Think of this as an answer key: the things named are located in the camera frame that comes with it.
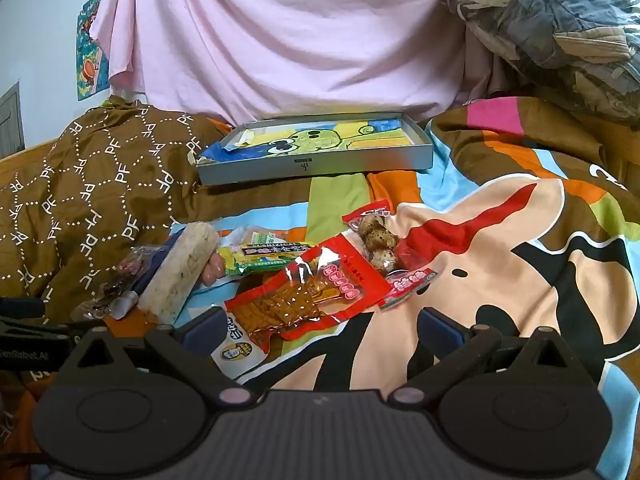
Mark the wall poster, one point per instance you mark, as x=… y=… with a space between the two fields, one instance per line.
x=87 y=60

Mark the pink cloth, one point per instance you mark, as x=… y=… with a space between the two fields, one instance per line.
x=280 y=35

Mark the rice cracker roll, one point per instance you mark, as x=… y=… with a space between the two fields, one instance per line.
x=175 y=270

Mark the white yellow snack packet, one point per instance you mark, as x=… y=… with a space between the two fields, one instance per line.
x=240 y=347

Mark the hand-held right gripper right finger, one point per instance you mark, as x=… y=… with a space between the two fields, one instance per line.
x=440 y=327

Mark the plastic bag of clothes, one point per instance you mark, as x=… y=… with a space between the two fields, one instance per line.
x=560 y=20

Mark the red quail egg packet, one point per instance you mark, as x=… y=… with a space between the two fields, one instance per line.
x=380 y=240

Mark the green yellow snack packet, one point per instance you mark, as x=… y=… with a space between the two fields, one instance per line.
x=265 y=257

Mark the dark door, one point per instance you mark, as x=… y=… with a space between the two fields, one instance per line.
x=10 y=120

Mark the pink sausage stick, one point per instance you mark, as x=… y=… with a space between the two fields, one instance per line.
x=212 y=267

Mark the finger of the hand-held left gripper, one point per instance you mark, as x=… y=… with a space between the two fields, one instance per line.
x=152 y=266

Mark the red dried tofu packet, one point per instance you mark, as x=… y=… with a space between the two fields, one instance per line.
x=305 y=295

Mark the cartoon printed blanket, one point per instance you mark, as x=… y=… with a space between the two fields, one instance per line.
x=500 y=240

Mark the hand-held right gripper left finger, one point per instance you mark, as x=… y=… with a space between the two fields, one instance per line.
x=202 y=327

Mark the brown patterned blanket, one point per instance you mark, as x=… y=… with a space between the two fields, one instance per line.
x=75 y=185

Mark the grey tray with cartoon drawing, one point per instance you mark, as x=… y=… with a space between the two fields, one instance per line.
x=300 y=165

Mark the small dark clear-wrapped snack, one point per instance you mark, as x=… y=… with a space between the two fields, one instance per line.
x=117 y=285

